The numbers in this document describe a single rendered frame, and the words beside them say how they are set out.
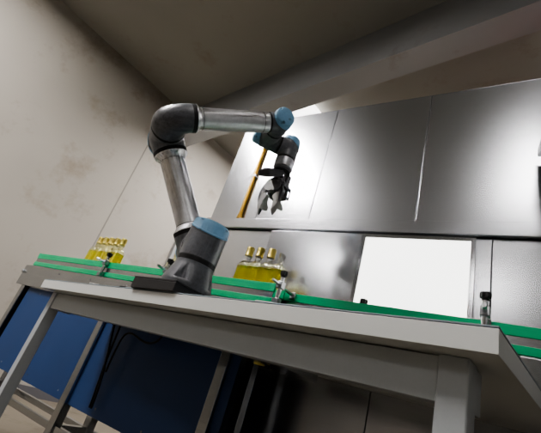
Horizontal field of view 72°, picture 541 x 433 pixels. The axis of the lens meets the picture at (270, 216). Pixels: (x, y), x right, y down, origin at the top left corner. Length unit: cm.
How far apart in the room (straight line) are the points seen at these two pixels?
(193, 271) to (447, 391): 69
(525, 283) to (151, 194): 383
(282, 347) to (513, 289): 98
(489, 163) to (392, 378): 130
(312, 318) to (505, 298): 96
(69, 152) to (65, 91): 61
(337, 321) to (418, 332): 13
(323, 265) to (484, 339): 116
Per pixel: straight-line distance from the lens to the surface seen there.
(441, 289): 149
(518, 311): 149
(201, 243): 107
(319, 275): 163
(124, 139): 450
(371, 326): 59
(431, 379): 60
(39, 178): 408
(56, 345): 215
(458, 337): 55
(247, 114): 132
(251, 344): 77
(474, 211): 165
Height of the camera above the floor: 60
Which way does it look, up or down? 25 degrees up
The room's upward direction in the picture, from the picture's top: 18 degrees clockwise
